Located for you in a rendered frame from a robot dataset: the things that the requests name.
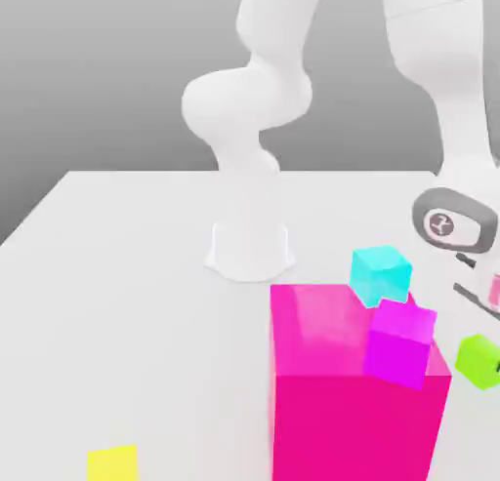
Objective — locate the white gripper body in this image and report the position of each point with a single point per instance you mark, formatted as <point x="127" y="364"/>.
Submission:
<point x="478" y="311"/>

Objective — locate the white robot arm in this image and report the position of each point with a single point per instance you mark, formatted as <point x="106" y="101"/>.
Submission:
<point x="250" y="98"/>

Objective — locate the small green cube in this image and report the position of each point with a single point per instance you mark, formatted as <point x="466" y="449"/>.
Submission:
<point x="478" y="362"/>

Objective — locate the small magenta cube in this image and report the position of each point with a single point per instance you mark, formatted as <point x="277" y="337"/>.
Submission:
<point x="398" y="352"/>

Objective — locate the small cyan cube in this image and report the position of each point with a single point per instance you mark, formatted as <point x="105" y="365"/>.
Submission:
<point x="381" y="278"/>

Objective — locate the small yellow cube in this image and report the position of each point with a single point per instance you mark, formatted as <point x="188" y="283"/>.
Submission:
<point x="113" y="465"/>

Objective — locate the large pink box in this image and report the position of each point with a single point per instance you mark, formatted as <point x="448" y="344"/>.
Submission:
<point x="351" y="430"/>

